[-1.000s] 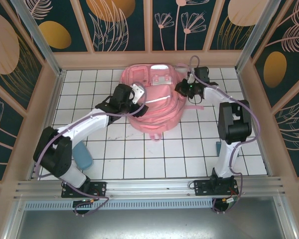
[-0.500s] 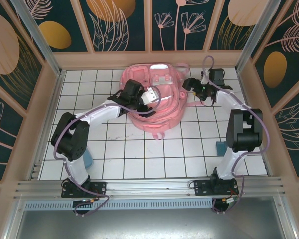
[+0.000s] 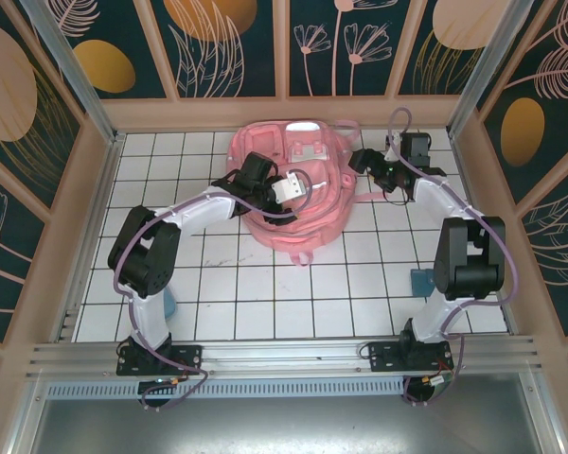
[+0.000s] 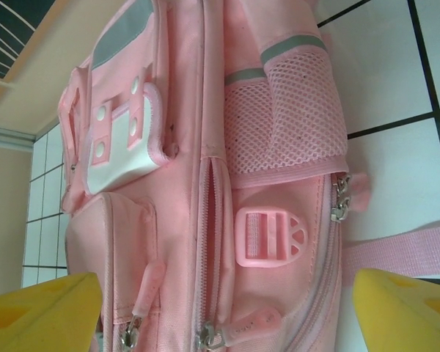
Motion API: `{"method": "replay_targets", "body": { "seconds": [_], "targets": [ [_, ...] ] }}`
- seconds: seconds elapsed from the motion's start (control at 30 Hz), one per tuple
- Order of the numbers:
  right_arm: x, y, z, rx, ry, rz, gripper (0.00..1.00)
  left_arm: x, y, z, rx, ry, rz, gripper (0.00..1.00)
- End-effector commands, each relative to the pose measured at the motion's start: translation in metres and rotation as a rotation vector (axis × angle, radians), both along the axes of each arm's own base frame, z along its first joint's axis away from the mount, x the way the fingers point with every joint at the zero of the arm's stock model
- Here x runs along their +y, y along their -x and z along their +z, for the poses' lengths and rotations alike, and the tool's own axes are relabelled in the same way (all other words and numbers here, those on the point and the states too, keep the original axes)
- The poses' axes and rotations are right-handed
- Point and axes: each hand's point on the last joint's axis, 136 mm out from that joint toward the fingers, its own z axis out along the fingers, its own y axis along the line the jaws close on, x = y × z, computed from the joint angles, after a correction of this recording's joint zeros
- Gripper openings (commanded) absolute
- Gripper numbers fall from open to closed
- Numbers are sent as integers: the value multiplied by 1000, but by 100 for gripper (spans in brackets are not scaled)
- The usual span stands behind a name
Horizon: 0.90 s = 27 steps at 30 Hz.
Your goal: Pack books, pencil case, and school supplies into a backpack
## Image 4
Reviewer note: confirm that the pink school backpack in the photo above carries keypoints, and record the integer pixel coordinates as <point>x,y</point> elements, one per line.
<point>190,128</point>

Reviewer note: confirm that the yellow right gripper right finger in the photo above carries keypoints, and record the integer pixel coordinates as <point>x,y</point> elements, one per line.
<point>407,319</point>

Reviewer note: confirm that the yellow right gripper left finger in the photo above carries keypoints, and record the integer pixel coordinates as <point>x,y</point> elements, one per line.
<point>33,322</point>

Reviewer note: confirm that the aluminium corner post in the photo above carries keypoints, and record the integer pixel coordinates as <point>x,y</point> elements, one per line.
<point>7,135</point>

